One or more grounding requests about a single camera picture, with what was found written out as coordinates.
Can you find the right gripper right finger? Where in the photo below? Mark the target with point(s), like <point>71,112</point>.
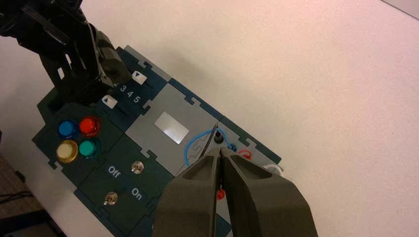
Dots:
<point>265,209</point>

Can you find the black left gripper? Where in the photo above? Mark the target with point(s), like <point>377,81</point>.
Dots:
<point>49,29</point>

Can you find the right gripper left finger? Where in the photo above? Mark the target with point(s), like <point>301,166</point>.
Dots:
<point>190,202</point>

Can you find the white slider knob down arrow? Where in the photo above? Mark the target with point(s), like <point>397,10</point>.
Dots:
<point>139,77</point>

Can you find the white slider knob up arrow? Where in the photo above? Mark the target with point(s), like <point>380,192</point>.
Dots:
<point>109,101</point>

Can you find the red round push button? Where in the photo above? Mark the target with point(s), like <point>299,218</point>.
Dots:
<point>89,126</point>

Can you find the blue round push button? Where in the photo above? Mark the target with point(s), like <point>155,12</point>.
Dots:
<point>67,128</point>

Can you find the dark blue grey control box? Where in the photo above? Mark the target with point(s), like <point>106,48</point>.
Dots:
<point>147,121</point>

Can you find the green round push button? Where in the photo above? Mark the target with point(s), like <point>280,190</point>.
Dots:
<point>88,149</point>

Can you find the grey rectangular display panel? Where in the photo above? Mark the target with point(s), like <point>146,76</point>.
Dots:
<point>171,127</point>

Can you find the yellow round push button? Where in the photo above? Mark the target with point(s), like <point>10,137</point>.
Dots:
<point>66,151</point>

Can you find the silver toggle switch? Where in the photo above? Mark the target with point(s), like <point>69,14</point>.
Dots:
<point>137,167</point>
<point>111,198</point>

